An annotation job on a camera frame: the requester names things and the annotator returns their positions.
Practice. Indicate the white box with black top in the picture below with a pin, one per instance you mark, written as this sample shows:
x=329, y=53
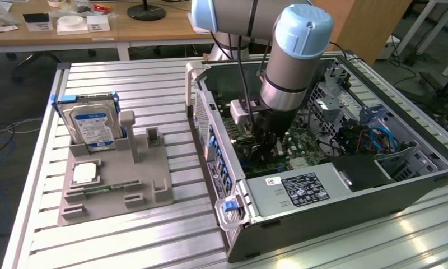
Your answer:
x=38, y=22

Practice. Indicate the wooden desk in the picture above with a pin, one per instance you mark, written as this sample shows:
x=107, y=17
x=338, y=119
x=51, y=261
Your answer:
x=152, y=30

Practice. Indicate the open grey PC case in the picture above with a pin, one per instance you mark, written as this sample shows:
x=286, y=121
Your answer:
x=321, y=221

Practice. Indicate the wooden cabinet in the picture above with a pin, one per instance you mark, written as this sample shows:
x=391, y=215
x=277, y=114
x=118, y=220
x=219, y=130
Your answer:
x=370, y=28

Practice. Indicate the green RAM stick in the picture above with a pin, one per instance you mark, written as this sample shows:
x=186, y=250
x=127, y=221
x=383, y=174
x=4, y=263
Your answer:
x=100, y=190

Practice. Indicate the silver CPU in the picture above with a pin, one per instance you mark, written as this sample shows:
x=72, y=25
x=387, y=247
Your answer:
x=86, y=173

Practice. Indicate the white paper stack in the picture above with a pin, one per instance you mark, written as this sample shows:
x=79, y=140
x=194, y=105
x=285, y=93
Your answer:
x=199, y=30

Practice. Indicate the green motherboard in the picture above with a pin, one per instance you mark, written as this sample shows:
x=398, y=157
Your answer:
x=302, y=151

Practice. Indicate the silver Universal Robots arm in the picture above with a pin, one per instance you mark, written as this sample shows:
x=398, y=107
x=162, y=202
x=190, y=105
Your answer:
x=295, y=64

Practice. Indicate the white box with tape roll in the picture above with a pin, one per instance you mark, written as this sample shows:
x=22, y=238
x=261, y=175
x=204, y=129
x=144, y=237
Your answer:
x=71, y=25

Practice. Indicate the red packet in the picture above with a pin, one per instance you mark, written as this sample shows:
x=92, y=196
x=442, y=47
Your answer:
x=100, y=9

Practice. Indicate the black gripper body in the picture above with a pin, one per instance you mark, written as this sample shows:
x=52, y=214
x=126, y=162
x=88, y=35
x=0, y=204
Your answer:
x=274, y=123

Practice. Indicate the perforated metal drive cage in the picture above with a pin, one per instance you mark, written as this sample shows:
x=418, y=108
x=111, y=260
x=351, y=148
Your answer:
x=333, y=112

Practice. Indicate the hard disk with blue bracket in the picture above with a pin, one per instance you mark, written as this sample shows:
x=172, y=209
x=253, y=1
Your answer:
x=91, y=126

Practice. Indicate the metal disk bay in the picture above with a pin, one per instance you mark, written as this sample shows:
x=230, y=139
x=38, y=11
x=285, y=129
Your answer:
x=411, y=162

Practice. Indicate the white desk frame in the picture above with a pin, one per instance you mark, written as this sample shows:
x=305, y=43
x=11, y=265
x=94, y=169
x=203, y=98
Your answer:
x=431, y=29

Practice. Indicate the grey parts rack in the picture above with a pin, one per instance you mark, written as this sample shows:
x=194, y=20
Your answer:
x=115, y=173

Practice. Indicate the grey power supply unit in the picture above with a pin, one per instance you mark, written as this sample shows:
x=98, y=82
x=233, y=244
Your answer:
x=281, y=193

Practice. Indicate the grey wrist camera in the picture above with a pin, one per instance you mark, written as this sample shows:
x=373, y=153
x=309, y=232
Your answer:
x=241, y=112

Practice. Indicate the black round lamp base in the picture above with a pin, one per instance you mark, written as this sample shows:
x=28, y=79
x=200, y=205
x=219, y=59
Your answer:
x=146, y=12

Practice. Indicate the blue case latch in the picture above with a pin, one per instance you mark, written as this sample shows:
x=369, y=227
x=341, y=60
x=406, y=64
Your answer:
x=230, y=206

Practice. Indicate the white paper label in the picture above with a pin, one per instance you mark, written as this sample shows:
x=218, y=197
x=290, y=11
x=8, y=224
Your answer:
x=3, y=28

